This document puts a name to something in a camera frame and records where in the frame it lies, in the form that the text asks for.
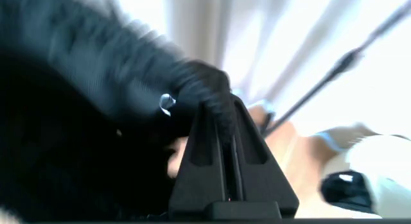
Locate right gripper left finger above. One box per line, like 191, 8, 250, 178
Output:
168, 101, 231, 218

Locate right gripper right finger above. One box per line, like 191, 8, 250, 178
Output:
229, 95, 300, 218

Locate black shorts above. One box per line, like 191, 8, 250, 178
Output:
0, 0, 237, 222

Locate white laundry basket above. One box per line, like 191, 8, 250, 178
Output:
320, 134, 411, 218

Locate black clothes rack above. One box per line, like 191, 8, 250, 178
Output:
259, 0, 411, 138

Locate black garment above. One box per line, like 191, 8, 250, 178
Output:
320, 171, 375, 214

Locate beige curtain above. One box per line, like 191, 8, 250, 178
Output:
115, 0, 411, 138

